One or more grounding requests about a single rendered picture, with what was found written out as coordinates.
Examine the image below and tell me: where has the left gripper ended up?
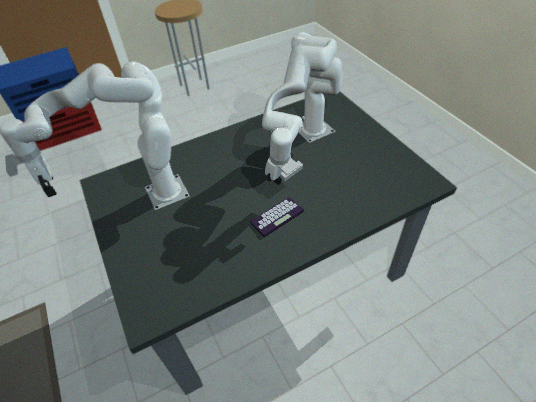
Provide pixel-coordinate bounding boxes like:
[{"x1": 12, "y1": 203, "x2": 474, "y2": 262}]
[{"x1": 265, "y1": 158, "x2": 283, "y2": 185}]

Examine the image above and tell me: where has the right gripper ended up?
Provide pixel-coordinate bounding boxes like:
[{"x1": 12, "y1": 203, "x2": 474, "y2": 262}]
[{"x1": 24, "y1": 151, "x2": 57, "y2": 197}]

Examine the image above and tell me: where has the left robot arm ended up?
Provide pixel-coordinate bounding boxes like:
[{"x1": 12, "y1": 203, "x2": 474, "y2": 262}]
[{"x1": 262, "y1": 32, "x2": 342, "y2": 182}]

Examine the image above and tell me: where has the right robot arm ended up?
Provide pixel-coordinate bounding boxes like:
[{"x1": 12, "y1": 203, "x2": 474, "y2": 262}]
[{"x1": 0, "y1": 62, "x2": 181, "y2": 202}]

